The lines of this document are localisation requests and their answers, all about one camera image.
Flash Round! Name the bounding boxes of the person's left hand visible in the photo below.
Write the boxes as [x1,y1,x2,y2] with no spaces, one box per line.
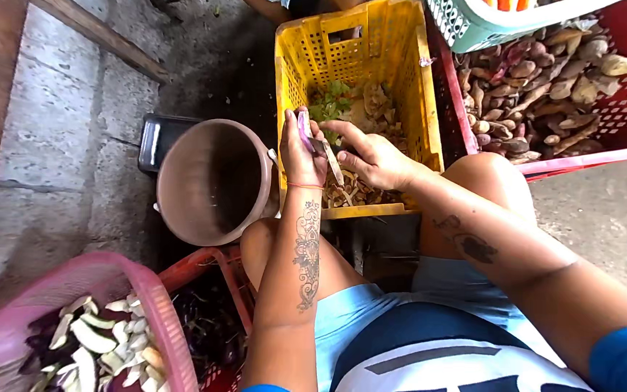
[281,106,328,188]

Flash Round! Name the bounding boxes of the person's right hand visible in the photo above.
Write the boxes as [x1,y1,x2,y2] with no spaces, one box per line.
[319,120,419,192]

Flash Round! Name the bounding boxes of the knife with dark blade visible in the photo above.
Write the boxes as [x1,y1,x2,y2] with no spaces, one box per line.
[308,136,347,159]

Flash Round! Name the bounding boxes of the peeled purple root vegetable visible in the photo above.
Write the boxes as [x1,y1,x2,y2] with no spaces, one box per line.
[296,110,315,154]

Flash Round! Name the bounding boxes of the person's left forearm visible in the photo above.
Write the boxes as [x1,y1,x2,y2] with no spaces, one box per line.
[243,184,324,392]

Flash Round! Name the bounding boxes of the person's right forearm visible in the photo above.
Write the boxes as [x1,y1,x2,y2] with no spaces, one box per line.
[402,162,627,379]

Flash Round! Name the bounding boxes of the long strip of peel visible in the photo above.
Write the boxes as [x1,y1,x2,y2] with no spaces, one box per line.
[321,142,345,187]

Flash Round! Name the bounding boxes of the green leaves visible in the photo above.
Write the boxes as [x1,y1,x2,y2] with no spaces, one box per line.
[308,81,355,146]

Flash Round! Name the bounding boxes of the yellow plastic crate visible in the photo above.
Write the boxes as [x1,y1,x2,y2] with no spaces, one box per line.
[275,0,445,220]

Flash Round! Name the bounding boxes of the brown plastic bucket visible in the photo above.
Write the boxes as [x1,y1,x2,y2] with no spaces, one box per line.
[153,118,282,247]

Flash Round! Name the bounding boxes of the person's legs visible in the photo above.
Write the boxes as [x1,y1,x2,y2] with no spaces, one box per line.
[240,152,569,392]

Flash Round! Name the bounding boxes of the black rectangular tray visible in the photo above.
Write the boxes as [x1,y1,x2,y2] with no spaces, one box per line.
[138,113,203,175]

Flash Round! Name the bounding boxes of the mint green plastic basket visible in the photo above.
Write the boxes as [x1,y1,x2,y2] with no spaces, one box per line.
[427,0,624,54]

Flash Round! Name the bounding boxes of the orange-red plastic crate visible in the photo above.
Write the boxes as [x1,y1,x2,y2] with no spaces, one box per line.
[158,244,258,392]

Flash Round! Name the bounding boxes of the person's body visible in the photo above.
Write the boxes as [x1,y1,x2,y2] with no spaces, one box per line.
[329,302,597,392]

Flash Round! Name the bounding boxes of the pile of sweet potatoes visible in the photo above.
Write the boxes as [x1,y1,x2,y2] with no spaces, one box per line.
[455,16,627,165]

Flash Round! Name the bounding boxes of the orange carrots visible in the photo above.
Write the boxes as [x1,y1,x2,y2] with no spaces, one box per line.
[485,0,532,12]

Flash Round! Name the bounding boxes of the wooden pole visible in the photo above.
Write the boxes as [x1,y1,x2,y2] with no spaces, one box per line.
[29,0,172,85]

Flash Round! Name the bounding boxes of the pink plastic basket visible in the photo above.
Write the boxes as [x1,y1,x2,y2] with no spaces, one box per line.
[0,250,200,392]

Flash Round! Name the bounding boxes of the pile of dark eggplants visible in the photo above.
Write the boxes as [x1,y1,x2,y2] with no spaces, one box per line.
[171,272,249,376]

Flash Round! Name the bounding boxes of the pile of cut vegetables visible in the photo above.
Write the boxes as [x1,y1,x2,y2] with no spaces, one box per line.
[19,291,171,392]

